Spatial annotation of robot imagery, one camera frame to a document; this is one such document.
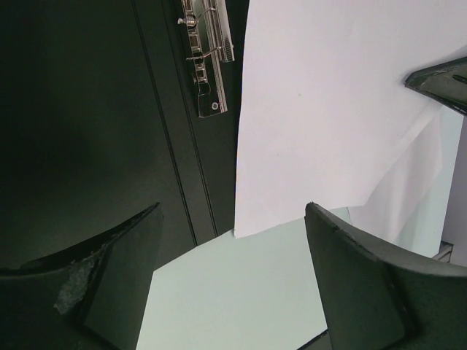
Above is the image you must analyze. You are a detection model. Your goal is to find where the metal folder clip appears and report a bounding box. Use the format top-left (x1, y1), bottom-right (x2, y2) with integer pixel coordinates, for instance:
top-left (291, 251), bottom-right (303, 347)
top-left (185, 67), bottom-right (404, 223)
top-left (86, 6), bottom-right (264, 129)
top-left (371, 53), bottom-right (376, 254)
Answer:
top-left (177, 0), bottom-right (235, 118)

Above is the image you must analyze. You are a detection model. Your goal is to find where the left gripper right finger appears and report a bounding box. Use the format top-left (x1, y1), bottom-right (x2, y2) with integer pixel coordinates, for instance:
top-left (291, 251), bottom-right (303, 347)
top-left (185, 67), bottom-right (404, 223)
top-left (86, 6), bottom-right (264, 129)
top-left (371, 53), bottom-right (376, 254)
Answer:
top-left (305, 203), bottom-right (466, 349)

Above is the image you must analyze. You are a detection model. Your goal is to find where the white paper sheet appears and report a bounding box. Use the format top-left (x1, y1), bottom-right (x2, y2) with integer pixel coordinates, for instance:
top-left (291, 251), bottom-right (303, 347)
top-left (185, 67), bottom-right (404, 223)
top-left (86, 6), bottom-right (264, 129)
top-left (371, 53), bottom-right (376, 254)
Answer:
top-left (348, 109), bottom-right (464, 257)
top-left (234, 1), bottom-right (466, 238)

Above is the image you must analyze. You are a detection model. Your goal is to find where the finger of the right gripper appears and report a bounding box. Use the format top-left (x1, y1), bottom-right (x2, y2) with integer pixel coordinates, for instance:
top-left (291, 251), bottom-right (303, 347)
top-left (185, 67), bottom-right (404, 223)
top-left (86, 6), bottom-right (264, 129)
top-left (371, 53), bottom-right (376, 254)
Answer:
top-left (404, 57), bottom-right (467, 117)

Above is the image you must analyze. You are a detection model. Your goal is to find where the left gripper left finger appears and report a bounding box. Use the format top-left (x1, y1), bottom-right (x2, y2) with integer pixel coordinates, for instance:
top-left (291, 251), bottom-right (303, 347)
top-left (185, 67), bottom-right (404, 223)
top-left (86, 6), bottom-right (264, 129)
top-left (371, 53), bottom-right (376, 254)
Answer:
top-left (1, 203), bottom-right (163, 349)

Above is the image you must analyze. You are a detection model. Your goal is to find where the red black folder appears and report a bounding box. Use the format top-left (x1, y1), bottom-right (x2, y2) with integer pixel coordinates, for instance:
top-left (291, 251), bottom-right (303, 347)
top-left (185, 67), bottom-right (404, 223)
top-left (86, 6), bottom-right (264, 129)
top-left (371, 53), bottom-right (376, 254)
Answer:
top-left (1, 1), bottom-right (249, 269)

